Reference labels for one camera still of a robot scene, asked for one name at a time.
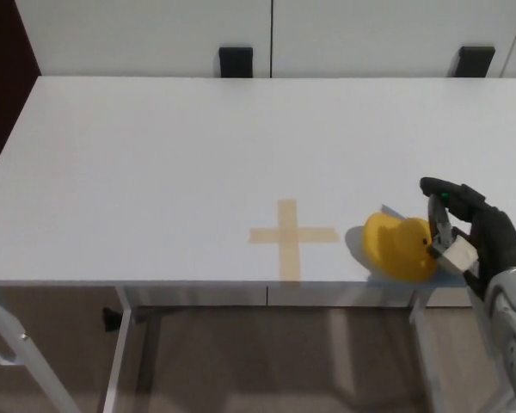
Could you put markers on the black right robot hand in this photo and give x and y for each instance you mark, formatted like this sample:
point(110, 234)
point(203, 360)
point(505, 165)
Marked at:
point(494, 241)

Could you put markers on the yellow rubber duck toy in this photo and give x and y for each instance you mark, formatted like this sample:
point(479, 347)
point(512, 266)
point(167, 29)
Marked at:
point(391, 249)

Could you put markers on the white desk leg with tab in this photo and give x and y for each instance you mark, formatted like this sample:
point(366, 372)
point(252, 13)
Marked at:
point(418, 305)

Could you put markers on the white slanted desk leg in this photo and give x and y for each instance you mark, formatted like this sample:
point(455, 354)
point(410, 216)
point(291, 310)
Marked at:
point(120, 344)

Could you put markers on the white desk leg with hook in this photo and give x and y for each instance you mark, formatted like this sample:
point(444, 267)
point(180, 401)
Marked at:
point(38, 365)

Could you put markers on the white hook on desk leg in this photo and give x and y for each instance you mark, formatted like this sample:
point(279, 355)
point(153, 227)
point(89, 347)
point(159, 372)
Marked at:
point(6, 359)

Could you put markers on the long beige tape strip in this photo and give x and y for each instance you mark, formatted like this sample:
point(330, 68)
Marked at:
point(289, 262)

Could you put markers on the small black floor object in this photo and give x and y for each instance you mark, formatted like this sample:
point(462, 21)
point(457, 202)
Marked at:
point(111, 320)

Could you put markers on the black right table bracket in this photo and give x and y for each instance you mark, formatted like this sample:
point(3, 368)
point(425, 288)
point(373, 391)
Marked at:
point(476, 62)

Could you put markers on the black table bracket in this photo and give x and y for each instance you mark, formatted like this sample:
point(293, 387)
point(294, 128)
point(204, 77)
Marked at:
point(236, 62)
point(476, 62)

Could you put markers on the black left table bracket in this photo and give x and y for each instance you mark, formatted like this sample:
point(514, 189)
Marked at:
point(236, 62)

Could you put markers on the dark red wall panel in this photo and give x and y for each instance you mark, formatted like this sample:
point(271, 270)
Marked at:
point(4, 86)

